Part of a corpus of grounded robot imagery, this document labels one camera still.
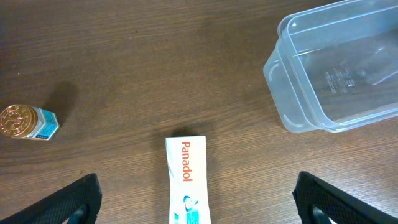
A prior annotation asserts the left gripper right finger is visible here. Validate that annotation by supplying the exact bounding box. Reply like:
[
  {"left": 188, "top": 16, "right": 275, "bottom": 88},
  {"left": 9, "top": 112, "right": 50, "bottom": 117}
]
[{"left": 292, "top": 171, "right": 397, "bottom": 224}]

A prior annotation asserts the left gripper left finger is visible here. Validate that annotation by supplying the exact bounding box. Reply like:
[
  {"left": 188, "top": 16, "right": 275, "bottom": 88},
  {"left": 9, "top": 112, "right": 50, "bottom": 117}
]
[{"left": 1, "top": 173, "right": 102, "bottom": 224}]

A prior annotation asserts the clear plastic container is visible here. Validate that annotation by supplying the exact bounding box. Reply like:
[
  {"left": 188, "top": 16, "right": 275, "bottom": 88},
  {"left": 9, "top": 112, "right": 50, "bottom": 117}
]
[{"left": 263, "top": 0, "right": 397, "bottom": 133}]

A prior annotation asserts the small jar gold lid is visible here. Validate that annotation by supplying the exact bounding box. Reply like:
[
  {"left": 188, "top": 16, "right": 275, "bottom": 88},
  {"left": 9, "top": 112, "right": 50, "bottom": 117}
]
[{"left": 0, "top": 104, "right": 60, "bottom": 141}]

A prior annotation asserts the white Panadol box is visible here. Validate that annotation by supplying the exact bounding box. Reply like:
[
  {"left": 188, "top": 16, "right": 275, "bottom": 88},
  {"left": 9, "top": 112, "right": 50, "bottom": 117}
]
[{"left": 165, "top": 136, "right": 211, "bottom": 224}]

